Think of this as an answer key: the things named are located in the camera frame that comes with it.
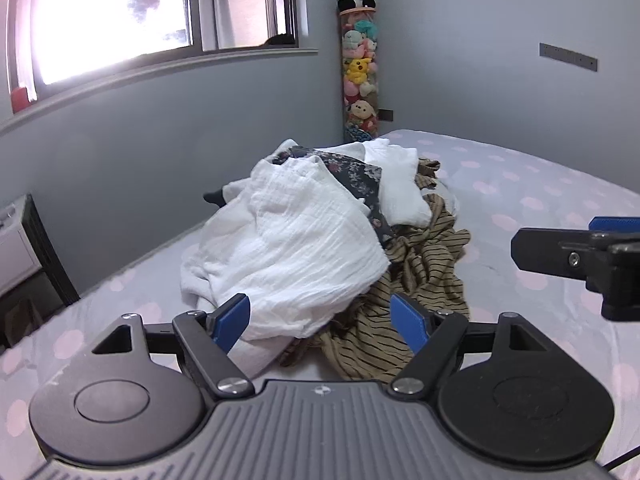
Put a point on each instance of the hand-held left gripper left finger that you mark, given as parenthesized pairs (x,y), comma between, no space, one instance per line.
(232,317)

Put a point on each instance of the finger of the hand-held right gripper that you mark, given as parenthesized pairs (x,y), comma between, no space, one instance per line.
(540,252)
(615,224)

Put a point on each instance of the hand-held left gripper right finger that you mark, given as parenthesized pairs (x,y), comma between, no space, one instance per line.
(407,322)

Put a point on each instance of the white muslin cloth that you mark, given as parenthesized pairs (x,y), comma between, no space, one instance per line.
(290,240)

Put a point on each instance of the dark floral pants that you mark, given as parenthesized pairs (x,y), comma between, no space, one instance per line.
(360,180)

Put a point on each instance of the brown striped garment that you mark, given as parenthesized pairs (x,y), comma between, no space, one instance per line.
(420,280)

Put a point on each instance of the dark sock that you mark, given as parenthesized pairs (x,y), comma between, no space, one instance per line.
(214,198)

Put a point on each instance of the white textured garment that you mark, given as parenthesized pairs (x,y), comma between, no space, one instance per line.
(400,185)

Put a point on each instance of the white side cabinet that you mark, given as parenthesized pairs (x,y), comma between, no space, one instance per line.
(50,255)

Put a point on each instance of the clear toy storage tube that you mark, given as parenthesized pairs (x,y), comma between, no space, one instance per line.
(360,135)

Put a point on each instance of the white bedside cabinet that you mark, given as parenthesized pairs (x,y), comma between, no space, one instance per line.
(15,250)

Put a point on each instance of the grey window sill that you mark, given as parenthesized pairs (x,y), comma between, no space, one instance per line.
(150,75)

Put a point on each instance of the red object on sill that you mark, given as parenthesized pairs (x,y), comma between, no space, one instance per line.
(20,100)

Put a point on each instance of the sliding glass window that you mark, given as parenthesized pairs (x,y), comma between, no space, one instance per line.
(100,10)

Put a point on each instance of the grey wall plate strip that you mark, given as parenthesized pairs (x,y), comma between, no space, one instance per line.
(567,56)

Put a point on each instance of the dark wall socket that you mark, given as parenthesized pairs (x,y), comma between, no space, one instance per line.
(386,116)

